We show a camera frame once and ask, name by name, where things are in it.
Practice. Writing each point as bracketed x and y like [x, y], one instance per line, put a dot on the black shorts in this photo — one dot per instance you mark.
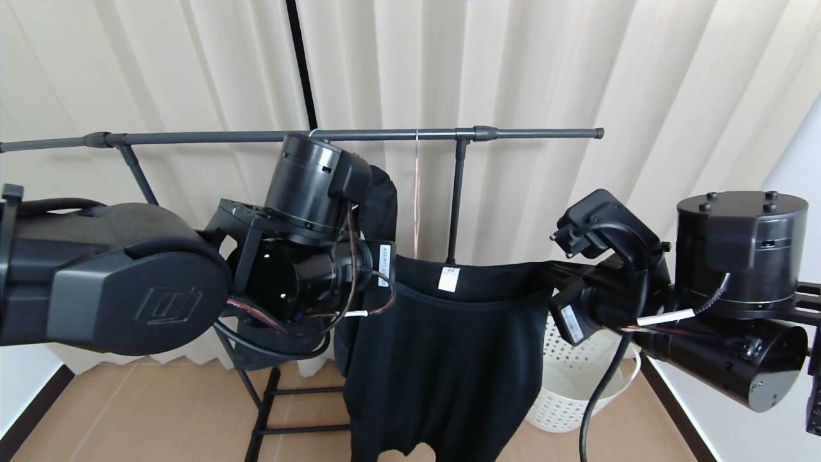
[381, 212]

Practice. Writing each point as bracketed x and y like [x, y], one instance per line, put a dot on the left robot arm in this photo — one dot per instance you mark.
[96, 276]

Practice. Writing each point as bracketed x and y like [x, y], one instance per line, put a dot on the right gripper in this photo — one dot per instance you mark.
[705, 359]

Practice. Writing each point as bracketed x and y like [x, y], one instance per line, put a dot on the pink clothes hanger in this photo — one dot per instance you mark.
[314, 133]
[417, 192]

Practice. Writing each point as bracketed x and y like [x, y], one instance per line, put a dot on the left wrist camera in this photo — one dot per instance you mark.
[351, 179]

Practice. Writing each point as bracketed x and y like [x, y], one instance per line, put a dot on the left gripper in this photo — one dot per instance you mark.
[321, 282]

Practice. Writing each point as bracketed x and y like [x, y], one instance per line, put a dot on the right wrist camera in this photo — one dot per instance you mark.
[609, 218]

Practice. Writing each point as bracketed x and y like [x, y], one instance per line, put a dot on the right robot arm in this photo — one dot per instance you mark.
[737, 256]

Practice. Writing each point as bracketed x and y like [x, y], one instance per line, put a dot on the black clothes rack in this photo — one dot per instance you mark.
[256, 136]

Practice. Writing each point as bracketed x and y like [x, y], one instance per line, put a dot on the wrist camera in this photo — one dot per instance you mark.
[609, 218]
[351, 179]

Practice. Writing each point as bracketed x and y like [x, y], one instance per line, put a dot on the black sleeveless top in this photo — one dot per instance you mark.
[449, 372]

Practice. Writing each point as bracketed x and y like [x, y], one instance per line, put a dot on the white laundry basket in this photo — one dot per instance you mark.
[564, 398]

